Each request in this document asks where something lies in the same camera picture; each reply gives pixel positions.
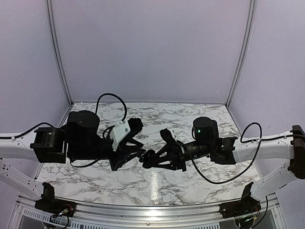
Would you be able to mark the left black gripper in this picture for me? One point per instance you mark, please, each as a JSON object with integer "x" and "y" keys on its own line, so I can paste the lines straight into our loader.
{"x": 129, "y": 157}

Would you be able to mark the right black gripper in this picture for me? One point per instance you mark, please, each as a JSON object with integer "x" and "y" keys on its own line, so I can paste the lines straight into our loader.
{"x": 173, "y": 166}

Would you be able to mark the black earbud charging case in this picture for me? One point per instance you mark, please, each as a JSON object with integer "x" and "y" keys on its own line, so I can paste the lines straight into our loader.
{"x": 148, "y": 159}

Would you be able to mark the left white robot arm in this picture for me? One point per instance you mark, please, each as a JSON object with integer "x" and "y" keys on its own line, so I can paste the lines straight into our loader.
{"x": 18, "y": 147}

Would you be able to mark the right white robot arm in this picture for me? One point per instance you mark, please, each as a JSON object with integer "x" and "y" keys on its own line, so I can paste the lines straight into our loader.
{"x": 288, "y": 145}

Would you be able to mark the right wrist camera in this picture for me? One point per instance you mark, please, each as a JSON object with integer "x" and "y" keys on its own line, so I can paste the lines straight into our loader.
{"x": 171, "y": 139}

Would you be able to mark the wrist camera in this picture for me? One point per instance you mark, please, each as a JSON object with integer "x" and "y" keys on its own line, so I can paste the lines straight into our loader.
{"x": 171, "y": 139}
{"x": 122, "y": 129}

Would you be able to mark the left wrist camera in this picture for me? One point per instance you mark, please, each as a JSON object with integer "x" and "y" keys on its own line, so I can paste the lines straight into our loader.
{"x": 122, "y": 129}

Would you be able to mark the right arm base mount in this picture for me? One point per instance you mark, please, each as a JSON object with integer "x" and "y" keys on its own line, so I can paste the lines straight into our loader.
{"x": 245, "y": 205}

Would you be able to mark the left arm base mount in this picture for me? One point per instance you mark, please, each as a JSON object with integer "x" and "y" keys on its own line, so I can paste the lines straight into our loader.
{"x": 49, "y": 203}

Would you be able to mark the left aluminium corner post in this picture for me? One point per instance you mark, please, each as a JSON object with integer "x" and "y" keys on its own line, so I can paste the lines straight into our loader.
{"x": 57, "y": 53}

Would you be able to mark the aluminium corner post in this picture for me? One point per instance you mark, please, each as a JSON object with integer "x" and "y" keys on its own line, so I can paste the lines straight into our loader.
{"x": 243, "y": 51}
{"x": 57, "y": 53}

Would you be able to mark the aluminium front rail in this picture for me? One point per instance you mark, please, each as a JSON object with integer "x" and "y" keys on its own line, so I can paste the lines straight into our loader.
{"x": 103, "y": 216}

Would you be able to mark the right aluminium corner post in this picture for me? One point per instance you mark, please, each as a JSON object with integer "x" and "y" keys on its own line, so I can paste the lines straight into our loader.
{"x": 243, "y": 51}

